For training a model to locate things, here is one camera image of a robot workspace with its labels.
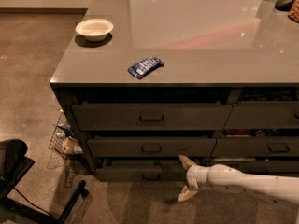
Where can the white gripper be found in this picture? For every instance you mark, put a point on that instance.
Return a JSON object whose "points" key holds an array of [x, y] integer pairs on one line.
{"points": [[193, 176]]}

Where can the grey drawer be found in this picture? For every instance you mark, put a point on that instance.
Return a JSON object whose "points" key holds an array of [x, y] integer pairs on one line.
{"points": [[264, 115], [151, 146], [136, 170], [251, 147], [145, 117], [261, 167]]}

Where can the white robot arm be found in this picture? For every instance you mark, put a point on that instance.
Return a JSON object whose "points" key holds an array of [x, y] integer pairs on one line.
{"points": [[279, 190]]}

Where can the grey drawer cabinet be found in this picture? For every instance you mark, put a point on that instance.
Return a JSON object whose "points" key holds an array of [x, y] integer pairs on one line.
{"points": [[214, 52]]}

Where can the blue snack packet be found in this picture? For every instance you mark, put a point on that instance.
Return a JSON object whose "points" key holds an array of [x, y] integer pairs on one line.
{"points": [[145, 67]]}

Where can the white paper bowl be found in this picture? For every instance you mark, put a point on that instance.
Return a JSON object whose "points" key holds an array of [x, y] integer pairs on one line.
{"points": [[94, 29]]}

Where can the orange woven object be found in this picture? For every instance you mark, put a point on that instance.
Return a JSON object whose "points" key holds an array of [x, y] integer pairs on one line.
{"points": [[294, 11]]}

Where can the wire basket with items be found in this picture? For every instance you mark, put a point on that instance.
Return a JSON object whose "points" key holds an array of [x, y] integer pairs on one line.
{"points": [[62, 151]]}

